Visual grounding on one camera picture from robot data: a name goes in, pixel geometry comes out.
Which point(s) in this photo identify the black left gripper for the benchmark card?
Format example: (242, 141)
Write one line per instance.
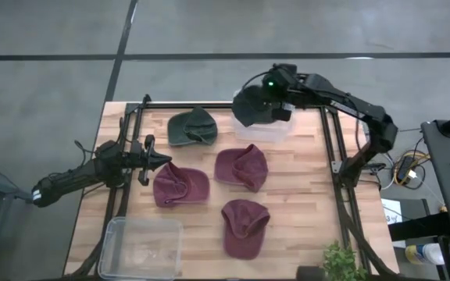
(137, 156)

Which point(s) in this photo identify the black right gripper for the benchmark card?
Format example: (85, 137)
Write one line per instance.
(277, 91)

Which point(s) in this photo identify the black cap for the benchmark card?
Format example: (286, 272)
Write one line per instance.
(250, 107)

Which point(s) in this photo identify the maroon cap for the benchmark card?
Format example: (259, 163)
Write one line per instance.
(244, 230)
(180, 187)
(240, 168)

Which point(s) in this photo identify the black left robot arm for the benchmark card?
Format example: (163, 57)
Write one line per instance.
(72, 177)

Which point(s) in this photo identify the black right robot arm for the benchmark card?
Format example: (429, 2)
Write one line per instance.
(369, 113)

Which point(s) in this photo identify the clear plastic bin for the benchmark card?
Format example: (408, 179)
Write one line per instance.
(141, 250)
(264, 132)

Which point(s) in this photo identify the dark green cap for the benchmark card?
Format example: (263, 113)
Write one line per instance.
(193, 126)

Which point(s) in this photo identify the black power strip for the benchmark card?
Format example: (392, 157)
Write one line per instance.
(404, 168)

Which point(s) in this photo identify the white paper sheet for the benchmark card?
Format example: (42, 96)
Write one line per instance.
(391, 210)

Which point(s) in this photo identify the green leafy plant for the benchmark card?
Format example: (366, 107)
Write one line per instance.
(342, 263)

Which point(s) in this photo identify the black plant pot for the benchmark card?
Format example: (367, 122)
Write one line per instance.
(310, 273)

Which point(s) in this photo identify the black side shelf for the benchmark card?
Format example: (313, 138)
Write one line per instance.
(420, 226)

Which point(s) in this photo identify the white spray bottle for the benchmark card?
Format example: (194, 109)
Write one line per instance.
(424, 253)

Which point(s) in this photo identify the black aluminium table frame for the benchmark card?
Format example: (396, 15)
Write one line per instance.
(336, 156)

